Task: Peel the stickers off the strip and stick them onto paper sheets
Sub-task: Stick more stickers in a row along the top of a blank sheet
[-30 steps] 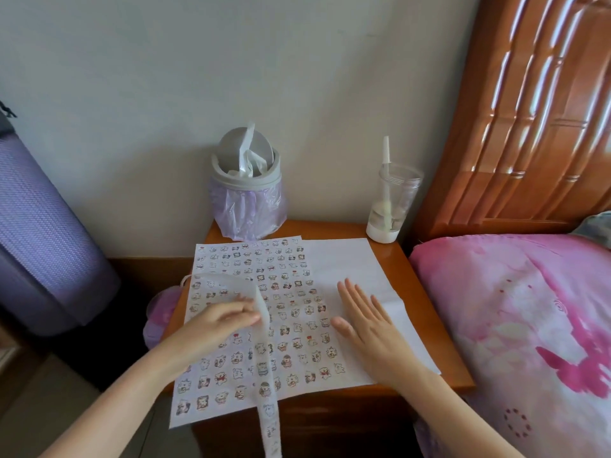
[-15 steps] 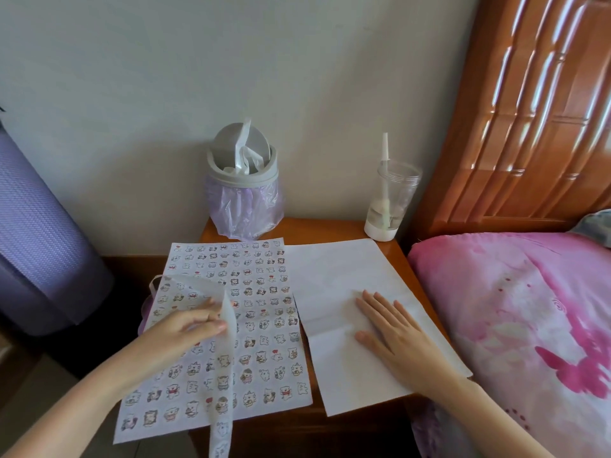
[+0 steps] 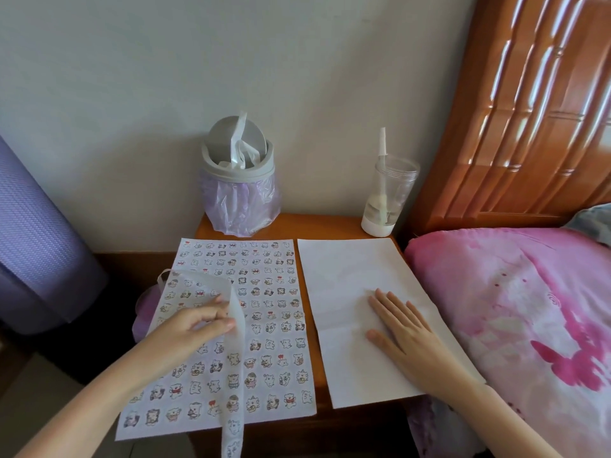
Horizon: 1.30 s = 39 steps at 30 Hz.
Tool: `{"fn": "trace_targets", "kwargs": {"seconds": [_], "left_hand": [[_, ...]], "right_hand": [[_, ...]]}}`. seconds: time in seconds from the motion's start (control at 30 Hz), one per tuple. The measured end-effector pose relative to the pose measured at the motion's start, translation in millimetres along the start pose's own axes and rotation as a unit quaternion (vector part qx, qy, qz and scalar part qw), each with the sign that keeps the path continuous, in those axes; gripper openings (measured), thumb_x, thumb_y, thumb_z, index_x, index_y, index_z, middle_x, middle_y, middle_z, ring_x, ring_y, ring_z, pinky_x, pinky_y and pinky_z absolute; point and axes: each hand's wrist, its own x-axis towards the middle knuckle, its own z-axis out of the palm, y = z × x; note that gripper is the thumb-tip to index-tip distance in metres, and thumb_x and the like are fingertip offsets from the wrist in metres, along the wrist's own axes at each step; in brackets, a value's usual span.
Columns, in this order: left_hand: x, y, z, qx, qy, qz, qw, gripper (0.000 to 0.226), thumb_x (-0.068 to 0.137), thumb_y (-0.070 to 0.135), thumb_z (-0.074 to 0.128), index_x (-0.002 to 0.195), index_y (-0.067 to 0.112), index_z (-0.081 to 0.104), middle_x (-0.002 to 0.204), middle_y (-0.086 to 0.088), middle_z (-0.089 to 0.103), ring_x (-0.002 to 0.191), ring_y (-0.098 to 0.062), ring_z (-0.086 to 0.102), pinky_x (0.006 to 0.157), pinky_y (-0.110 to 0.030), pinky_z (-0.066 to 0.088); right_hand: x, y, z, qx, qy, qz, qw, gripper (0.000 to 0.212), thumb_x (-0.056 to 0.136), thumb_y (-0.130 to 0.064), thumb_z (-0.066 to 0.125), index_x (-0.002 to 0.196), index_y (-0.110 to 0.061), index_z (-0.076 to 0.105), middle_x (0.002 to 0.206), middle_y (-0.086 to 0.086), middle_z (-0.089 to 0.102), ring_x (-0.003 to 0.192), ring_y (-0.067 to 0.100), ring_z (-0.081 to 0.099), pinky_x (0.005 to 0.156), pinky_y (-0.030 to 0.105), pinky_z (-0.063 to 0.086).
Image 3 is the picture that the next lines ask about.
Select white paper sheet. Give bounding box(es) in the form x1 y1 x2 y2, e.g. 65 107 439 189
114 238 318 442
297 237 487 410

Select person's left forearm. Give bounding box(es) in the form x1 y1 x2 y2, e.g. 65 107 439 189
14 343 163 458

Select person's left hand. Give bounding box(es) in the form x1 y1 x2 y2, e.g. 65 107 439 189
141 296 237 377

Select wooden bed headboard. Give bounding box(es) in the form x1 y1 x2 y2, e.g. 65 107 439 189
405 0 611 234

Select white straw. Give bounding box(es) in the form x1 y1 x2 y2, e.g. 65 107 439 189
377 127 388 220

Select purple plastic container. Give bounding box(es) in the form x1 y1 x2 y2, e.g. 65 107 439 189
132 286 163 342

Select grey trash bin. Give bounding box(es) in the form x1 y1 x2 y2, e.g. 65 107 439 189
200 114 277 182

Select grey pillow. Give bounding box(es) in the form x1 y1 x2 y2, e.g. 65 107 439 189
563 203 611 246

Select clear cup with white base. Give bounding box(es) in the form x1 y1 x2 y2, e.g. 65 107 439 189
360 155 421 238

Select long white sticker strip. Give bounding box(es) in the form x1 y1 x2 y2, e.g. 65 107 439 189
156 269 249 458

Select white backing scraps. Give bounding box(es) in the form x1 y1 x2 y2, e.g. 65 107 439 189
217 111 261 170

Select purple rolled mat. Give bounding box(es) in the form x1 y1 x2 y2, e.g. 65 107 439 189
0 135 111 335

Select wooden nightstand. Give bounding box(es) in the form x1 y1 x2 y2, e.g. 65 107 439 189
188 212 421 458

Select person's right hand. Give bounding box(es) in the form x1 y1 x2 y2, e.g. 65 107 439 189
366 288 484 402

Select pink floral bedding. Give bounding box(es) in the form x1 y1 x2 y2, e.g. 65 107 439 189
403 227 611 458

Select purple plastic bin bag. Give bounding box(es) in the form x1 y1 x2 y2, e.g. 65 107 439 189
199 169 283 238

